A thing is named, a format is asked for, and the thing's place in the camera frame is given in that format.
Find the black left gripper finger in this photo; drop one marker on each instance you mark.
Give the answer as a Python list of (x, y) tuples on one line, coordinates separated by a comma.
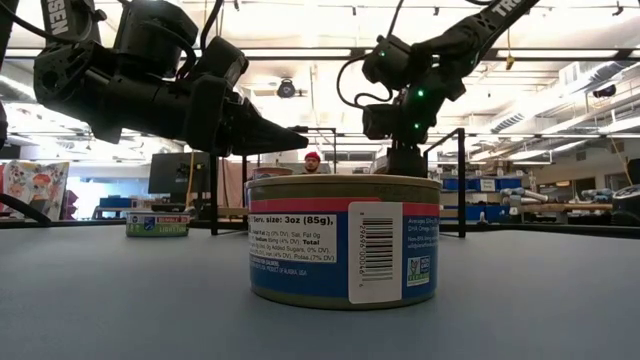
[(265, 132)]

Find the green label tuna can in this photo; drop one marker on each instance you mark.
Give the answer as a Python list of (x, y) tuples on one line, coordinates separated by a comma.
[(157, 227)]

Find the blue label gold-top can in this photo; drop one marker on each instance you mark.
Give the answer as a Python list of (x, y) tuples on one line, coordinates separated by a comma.
[(300, 270)]

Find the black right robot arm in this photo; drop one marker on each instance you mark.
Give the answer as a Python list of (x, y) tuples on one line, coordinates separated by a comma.
[(465, 35)]

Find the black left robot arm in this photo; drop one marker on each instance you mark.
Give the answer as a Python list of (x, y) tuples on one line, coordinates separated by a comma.
[(75, 75)]

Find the person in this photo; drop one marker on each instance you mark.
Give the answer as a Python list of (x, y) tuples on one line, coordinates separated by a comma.
[(312, 161)]

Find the black monitor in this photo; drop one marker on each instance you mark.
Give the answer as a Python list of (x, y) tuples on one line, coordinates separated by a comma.
[(170, 172)]

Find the blue bin rack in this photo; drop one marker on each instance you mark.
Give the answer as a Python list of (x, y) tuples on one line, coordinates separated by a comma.
[(500, 183)]

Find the wooden workbench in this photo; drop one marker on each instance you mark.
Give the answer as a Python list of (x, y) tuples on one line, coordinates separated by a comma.
[(575, 206)]

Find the colourful cartoon banner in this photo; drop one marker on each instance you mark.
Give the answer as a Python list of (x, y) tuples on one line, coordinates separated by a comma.
[(35, 182)]

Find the white ceiling vent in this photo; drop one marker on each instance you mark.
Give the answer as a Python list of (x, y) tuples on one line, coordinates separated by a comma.
[(570, 75)]

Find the black ceiling fixture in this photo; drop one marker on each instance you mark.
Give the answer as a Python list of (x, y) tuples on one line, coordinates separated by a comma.
[(605, 91)]

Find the black tower fan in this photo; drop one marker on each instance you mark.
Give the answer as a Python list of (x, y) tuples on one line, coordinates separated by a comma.
[(627, 200)]

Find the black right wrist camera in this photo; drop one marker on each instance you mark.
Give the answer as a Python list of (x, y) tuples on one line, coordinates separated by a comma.
[(380, 122)]

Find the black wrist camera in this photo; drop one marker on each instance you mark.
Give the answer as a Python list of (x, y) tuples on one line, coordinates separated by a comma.
[(222, 60), (380, 122)]

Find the black ceiling camera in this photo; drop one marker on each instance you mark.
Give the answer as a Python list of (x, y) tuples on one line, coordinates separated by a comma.
[(286, 89)]

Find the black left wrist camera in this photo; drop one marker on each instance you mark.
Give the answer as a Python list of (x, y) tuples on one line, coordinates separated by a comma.
[(222, 60)]

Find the black metal rig frame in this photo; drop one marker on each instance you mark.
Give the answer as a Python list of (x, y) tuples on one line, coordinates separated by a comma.
[(550, 229)]

